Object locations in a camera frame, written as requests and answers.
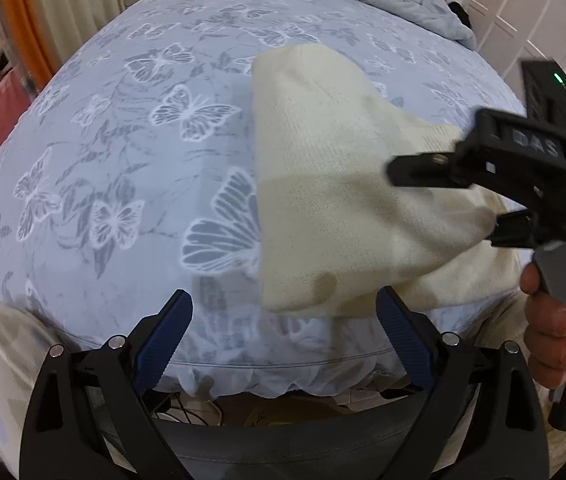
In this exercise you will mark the cream knitted sweater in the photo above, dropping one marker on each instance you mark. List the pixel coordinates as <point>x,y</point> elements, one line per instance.
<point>334,231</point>

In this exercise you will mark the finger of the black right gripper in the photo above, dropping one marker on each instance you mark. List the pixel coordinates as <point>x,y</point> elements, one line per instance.
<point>515,229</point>
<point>427,170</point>

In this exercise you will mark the person's right hand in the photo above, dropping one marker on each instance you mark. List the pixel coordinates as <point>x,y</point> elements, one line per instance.
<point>545,335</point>

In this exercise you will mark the orange curtain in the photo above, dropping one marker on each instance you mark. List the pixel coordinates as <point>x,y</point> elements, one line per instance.
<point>27,32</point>

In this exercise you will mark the person's light patterned trousers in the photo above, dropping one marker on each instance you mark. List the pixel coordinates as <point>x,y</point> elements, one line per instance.
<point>24,344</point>

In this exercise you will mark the blue butterfly bed sheet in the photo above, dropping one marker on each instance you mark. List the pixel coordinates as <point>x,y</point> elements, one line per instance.
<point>132,176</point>

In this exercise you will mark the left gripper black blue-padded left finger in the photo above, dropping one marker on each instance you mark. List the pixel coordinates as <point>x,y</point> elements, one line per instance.
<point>61,438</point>

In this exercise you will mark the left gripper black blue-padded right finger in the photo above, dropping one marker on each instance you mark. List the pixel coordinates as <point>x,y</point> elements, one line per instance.
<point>481,418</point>

